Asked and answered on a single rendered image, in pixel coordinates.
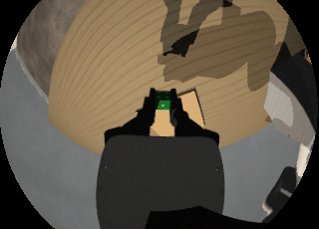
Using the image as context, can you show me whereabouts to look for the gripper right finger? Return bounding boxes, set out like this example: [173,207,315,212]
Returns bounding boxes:
[169,89,219,145]

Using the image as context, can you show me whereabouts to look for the tan flat mat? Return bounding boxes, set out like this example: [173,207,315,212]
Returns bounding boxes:
[151,90,204,136]

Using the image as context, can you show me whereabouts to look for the green die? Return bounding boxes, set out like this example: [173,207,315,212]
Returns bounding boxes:
[156,91,170,111]

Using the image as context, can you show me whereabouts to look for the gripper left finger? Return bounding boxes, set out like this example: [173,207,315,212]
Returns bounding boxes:
[104,88,156,145]

